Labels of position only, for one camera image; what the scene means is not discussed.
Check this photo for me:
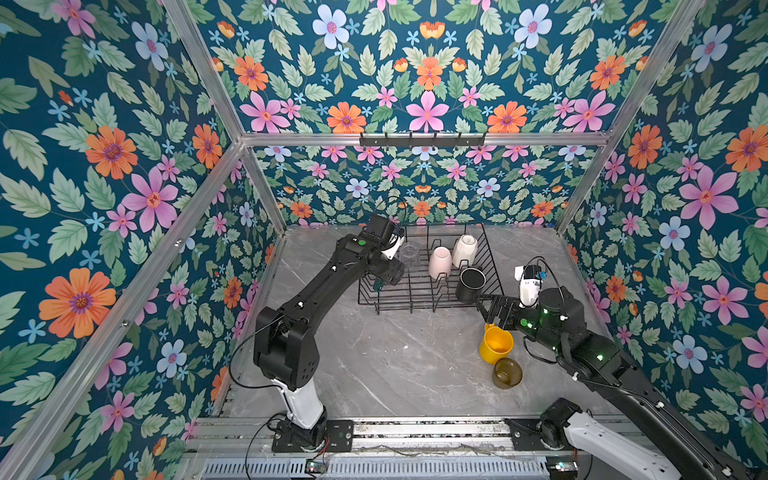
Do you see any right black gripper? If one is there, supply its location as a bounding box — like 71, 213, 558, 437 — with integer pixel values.
473, 292, 567, 359

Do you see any clear glass cup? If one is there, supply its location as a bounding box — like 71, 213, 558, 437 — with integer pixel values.
398, 242, 421, 270

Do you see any black mug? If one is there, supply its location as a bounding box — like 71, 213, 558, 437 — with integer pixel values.
455, 267, 486, 304

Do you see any white ceramic mug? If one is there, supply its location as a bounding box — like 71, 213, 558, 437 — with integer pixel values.
452, 234, 478, 270

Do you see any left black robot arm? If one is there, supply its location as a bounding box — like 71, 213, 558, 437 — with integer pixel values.
253, 215, 405, 450

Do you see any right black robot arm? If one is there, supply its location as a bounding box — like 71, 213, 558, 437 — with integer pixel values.
475, 287, 767, 479

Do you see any yellow mug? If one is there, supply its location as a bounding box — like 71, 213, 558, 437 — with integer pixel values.
478, 324, 514, 365

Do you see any amber glass cup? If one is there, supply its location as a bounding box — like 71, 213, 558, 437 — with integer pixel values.
492, 358, 523, 390

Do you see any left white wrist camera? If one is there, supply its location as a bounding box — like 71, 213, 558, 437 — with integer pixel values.
382, 230, 406, 260

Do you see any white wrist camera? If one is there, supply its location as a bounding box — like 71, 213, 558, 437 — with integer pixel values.
514, 264, 542, 308
382, 230, 406, 260

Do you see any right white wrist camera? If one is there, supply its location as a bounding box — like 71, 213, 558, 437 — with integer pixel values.
514, 264, 542, 308

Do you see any black wire dish rack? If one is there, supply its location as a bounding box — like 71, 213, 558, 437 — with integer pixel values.
357, 224, 504, 314

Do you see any black hook rail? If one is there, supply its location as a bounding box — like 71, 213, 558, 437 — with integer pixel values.
358, 132, 486, 149

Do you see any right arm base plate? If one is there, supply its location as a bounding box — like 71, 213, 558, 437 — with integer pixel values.
503, 418, 566, 451

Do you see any white slotted cable duct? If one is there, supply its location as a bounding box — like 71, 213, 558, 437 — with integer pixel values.
200, 456, 550, 479

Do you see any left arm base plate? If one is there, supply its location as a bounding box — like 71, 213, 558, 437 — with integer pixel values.
271, 420, 355, 453

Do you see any aluminium mounting rail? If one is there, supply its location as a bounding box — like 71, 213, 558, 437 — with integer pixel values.
187, 416, 570, 454

